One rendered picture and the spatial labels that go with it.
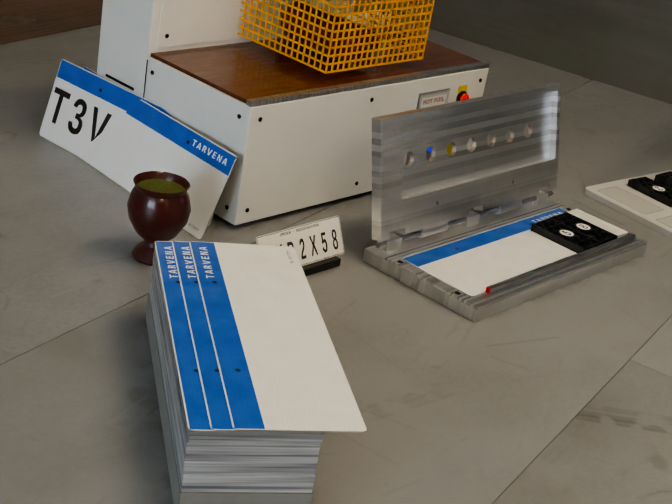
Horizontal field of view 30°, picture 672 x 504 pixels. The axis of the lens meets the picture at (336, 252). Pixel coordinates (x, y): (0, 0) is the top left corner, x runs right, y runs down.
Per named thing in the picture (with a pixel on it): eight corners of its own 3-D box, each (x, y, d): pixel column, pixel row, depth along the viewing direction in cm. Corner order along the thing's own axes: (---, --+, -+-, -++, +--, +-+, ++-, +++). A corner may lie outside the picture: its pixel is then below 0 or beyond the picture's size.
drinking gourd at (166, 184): (134, 273, 165) (142, 196, 160) (113, 245, 171) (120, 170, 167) (194, 268, 169) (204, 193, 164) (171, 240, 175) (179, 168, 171)
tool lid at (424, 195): (381, 119, 172) (371, 117, 173) (381, 252, 177) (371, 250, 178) (561, 83, 202) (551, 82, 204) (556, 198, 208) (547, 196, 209)
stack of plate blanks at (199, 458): (308, 523, 123) (325, 432, 119) (176, 523, 120) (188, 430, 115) (249, 322, 158) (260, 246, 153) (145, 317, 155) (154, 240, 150)
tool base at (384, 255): (474, 322, 168) (479, 298, 166) (362, 260, 180) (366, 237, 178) (643, 255, 198) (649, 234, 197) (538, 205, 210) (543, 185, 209)
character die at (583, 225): (599, 248, 192) (601, 241, 192) (547, 224, 198) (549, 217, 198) (616, 242, 196) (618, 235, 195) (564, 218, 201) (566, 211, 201)
